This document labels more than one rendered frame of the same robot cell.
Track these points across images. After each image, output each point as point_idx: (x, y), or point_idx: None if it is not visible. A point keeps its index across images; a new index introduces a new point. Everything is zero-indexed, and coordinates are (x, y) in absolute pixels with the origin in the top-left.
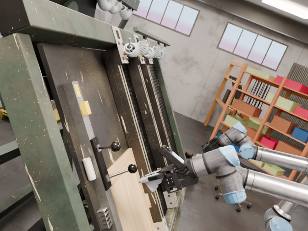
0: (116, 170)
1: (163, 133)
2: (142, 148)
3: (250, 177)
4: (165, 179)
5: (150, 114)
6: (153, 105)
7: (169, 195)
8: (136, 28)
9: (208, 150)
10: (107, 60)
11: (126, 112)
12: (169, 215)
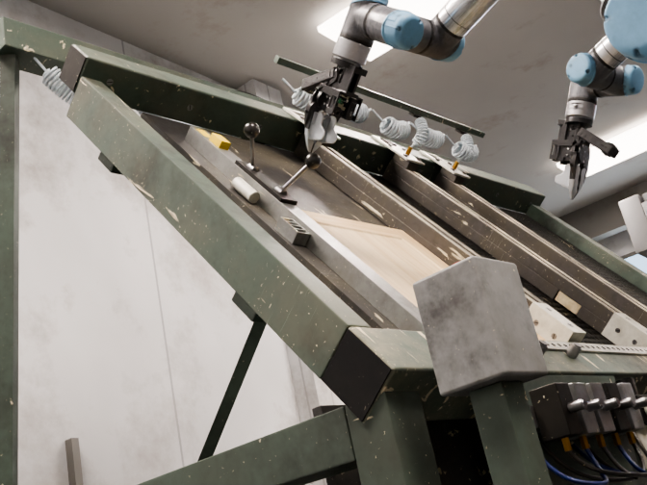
0: (334, 219)
1: (563, 262)
2: (418, 216)
3: (440, 11)
4: (323, 106)
5: (474, 219)
6: (510, 231)
7: (616, 328)
8: (276, 57)
9: (561, 148)
10: (304, 152)
11: (364, 188)
12: None
